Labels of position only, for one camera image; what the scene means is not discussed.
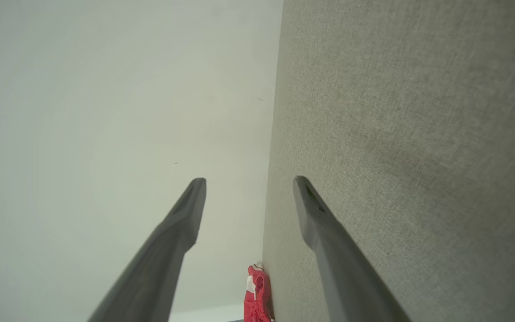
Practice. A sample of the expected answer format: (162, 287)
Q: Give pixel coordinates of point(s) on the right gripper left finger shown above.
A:
(159, 268)

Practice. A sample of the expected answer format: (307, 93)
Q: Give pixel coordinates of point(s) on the white wall baseboard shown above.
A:
(204, 315)

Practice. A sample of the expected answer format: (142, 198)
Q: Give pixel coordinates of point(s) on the red white shorts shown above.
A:
(257, 304)

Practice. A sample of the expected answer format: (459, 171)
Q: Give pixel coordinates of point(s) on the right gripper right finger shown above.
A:
(347, 277)

